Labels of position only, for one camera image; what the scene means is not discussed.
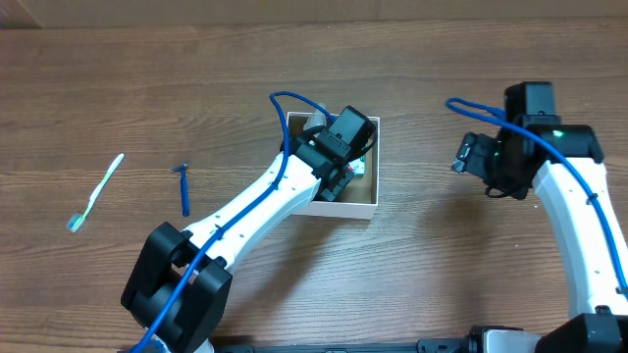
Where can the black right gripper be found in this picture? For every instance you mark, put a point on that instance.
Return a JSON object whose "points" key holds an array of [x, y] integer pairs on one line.
{"points": [[477, 160]]}

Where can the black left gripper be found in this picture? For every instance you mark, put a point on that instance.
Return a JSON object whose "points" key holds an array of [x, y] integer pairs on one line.
{"points": [[334, 181]]}

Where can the green Dettol soap pack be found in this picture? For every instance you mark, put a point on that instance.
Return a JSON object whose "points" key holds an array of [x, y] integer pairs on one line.
{"points": [[358, 166]]}

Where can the clear foam pump bottle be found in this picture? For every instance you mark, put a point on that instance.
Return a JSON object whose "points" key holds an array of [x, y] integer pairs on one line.
{"points": [[316, 120]]}

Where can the blue disposable razor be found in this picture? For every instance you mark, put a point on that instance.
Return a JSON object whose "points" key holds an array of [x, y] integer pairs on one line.
{"points": [[181, 169]]}

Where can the white green toothbrush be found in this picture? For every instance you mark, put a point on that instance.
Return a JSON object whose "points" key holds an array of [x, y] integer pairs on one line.
{"points": [[77, 220]]}

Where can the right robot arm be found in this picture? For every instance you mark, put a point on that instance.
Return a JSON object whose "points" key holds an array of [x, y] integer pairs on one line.
{"points": [[564, 166]]}

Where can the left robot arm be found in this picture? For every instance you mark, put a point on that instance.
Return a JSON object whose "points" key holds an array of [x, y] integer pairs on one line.
{"points": [[180, 283]]}

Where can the pink cardboard box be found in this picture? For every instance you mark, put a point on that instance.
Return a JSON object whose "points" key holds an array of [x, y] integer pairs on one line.
{"points": [[360, 198]]}

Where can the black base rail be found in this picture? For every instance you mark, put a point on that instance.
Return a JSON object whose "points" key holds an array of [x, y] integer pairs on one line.
{"points": [[425, 345]]}

